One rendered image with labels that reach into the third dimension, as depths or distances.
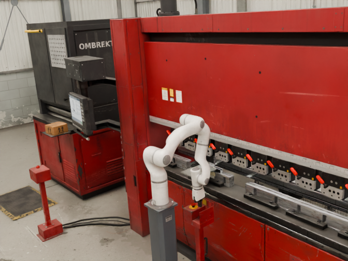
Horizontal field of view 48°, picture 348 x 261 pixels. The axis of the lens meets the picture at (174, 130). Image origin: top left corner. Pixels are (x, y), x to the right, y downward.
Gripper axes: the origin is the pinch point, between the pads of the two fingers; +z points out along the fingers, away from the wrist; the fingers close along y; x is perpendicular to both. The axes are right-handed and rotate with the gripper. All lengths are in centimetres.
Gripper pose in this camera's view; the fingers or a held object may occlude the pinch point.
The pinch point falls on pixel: (200, 204)
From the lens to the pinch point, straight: 321.8
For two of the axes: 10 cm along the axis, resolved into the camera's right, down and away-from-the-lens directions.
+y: -7.6, 3.1, -5.7
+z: 1.3, 9.3, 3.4
